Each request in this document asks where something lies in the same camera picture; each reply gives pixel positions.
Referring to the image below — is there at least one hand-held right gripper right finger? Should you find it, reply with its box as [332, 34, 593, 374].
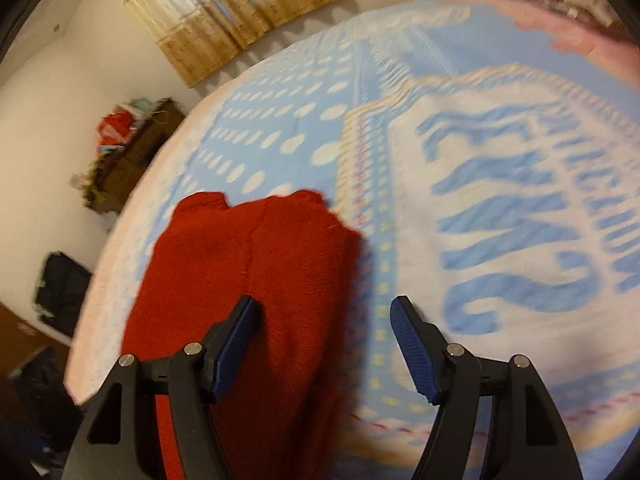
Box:
[389, 296, 584, 480]

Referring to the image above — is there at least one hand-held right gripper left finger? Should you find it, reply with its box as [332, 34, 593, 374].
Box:
[62, 295, 262, 480]

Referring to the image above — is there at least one red knit sweater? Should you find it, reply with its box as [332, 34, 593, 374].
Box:
[121, 189, 363, 480]

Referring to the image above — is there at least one bed with pink-blue sheet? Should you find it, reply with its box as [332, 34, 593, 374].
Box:
[65, 0, 640, 467]

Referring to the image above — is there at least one dark cloth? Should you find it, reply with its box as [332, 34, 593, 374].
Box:
[9, 345, 84, 463]

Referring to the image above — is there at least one brown wooden desk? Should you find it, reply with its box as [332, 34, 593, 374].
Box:
[82, 99, 186, 214]

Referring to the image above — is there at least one red gift bag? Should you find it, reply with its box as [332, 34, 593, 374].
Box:
[97, 110, 136, 149]

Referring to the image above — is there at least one beige patterned curtain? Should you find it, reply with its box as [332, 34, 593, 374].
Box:
[100, 0, 351, 89]

